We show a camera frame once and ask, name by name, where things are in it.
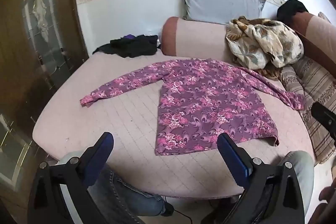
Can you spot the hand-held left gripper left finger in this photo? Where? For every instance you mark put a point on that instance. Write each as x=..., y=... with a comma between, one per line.
x=101, y=153

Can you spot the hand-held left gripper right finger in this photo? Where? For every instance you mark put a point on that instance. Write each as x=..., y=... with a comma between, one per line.
x=233, y=158

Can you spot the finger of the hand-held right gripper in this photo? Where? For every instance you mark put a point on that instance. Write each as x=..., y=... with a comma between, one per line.
x=324, y=119

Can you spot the purple floral long-sleeved shirt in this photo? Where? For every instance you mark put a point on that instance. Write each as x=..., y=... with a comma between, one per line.
x=204, y=103

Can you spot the black clothes pile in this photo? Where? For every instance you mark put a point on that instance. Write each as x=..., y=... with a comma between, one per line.
x=131, y=47

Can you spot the person's right hand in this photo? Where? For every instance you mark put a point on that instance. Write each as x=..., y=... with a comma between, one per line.
x=328, y=193

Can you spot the striped beige blanket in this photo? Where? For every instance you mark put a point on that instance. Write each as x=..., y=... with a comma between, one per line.
x=315, y=82

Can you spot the person's left leg in jeans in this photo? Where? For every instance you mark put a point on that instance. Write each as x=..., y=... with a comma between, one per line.
x=123, y=192

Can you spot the person's leg in jeans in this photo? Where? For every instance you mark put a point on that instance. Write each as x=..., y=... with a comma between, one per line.
x=123, y=192
x=302, y=163

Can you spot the person's right leg in jeans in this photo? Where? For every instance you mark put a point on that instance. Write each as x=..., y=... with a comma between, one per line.
x=302, y=163

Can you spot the pink bolster with brown end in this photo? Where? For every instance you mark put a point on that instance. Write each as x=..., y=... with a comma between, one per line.
x=194, y=37
x=317, y=32

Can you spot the cream floral blanket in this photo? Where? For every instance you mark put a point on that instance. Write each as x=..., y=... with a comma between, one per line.
x=262, y=43

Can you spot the black cloth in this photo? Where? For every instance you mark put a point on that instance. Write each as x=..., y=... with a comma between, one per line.
x=291, y=10

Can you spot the purple cloth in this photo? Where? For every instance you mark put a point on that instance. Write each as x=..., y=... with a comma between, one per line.
x=129, y=36

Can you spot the wooden door with glass panels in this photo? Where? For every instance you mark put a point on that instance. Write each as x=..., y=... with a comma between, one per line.
x=15, y=56

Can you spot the grey pillow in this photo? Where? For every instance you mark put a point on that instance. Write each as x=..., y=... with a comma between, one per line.
x=220, y=1

